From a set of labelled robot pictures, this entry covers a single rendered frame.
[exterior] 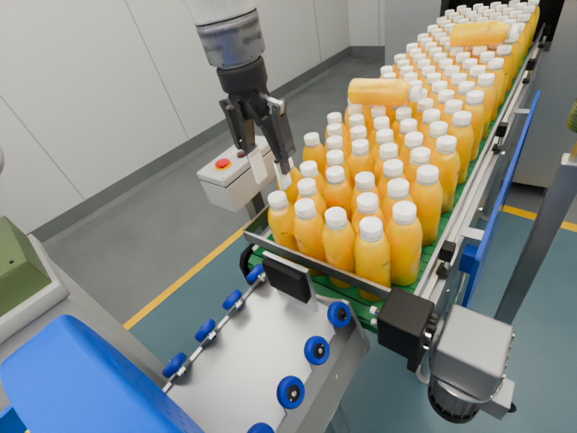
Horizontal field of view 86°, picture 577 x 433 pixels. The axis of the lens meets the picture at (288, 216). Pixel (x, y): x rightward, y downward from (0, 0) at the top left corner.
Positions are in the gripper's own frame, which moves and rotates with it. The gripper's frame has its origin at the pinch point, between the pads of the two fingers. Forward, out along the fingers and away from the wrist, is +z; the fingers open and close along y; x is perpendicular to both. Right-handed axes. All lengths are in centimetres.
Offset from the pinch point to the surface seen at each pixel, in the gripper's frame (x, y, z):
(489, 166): 51, 31, 25
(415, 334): -11.1, 32.4, 14.8
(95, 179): 33, -262, 88
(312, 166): 11.7, 1.0, 6.1
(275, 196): -0.4, -0.4, 6.1
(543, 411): 35, 69, 115
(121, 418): -40.2, 17.8, -5.8
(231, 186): -0.1, -14.6, 7.6
